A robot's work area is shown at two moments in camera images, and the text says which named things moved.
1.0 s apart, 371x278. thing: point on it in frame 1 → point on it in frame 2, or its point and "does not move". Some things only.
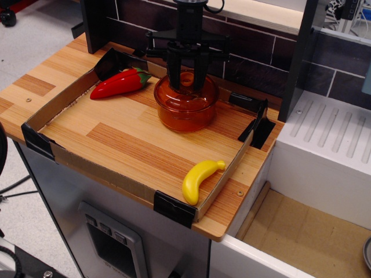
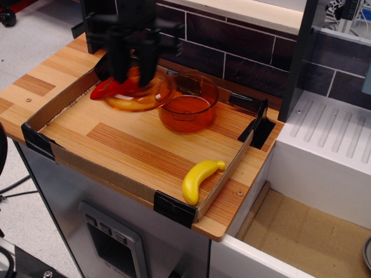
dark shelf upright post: x=297 y=77 does not move
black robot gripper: x=189 y=37 → x=115 y=24
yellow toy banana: x=193 y=176 does not move
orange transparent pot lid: x=186 y=98 → x=131 y=95
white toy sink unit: x=308 y=214 does not move
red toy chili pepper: x=121 y=82 does not move
